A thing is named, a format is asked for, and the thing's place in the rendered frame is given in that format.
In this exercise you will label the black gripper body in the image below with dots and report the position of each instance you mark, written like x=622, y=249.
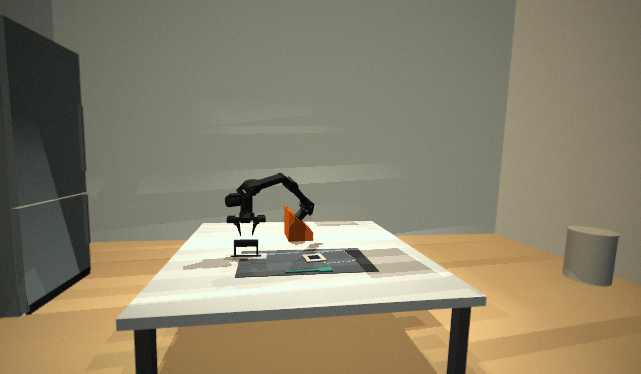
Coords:
x=233, y=219

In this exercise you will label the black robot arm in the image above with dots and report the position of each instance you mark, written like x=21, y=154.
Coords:
x=253, y=186

